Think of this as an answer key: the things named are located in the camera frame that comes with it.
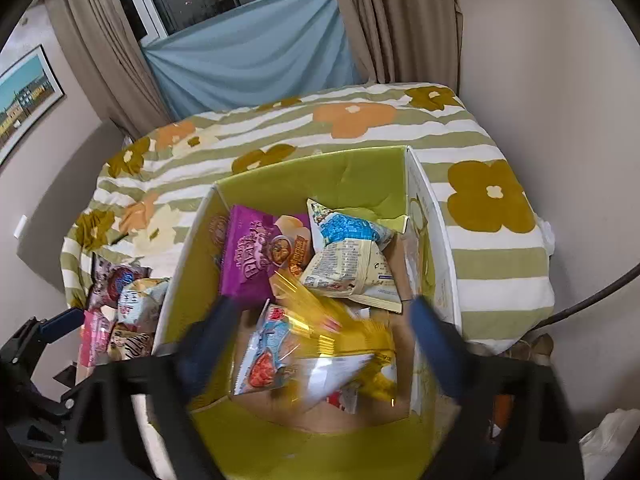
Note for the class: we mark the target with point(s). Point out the red light-blue snack packet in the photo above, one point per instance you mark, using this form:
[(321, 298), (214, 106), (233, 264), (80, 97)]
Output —
[(265, 355)]

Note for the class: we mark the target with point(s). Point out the cream text-printed snack packet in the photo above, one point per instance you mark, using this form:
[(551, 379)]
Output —
[(345, 265)]

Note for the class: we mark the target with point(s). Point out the white wall socket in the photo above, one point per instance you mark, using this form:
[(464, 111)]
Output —
[(20, 227)]

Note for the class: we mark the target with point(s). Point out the blue white snack packet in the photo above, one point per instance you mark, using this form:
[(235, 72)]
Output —
[(345, 227)]

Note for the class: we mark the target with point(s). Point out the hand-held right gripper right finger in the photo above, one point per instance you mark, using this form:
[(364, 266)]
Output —
[(435, 345)]

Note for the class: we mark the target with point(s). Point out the grey cartoon snack packet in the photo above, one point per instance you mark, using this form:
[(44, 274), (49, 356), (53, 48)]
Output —
[(117, 280)]

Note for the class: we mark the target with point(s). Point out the cream chips snack packet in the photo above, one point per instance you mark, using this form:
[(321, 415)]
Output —
[(142, 302)]

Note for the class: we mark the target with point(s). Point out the red white snack packet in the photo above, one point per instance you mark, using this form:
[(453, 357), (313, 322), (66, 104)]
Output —
[(345, 400)]

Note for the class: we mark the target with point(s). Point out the zebra striped snack packet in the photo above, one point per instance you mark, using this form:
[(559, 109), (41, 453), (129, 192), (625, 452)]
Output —
[(130, 342)]

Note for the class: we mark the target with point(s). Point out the white plastic bag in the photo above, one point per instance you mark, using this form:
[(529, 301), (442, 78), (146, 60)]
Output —
[(612, 445)]

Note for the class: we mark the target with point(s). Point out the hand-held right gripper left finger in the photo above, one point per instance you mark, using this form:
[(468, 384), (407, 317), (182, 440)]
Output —
[(212, 340)]

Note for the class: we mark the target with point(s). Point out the purple snack packet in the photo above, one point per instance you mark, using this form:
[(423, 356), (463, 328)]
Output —
[(250, 255)]

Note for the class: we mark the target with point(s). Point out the beige curtain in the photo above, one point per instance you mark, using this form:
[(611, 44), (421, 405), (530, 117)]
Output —
[(395, 20), (100, 35)]

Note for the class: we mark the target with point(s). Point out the yellow snack packet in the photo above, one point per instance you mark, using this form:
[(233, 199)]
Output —
[(350, 330)]

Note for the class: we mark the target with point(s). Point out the framed wall picture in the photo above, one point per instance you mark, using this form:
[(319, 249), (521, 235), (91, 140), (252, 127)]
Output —
[(25, 100)]

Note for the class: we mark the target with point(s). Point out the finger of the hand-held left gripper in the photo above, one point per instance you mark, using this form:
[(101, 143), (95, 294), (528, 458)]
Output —
[(60, 322)]

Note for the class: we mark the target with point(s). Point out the pink snack packet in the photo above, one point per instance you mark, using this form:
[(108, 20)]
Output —
[(95, 340)]

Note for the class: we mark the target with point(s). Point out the striped floral blanket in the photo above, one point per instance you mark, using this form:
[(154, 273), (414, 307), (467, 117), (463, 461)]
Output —
[(350, 130)]

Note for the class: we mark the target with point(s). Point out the blue cloth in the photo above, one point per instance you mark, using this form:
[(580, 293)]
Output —
[(250, 60)]

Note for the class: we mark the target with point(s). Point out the orange object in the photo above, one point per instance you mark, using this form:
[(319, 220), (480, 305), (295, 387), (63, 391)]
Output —
[(502, 410)]

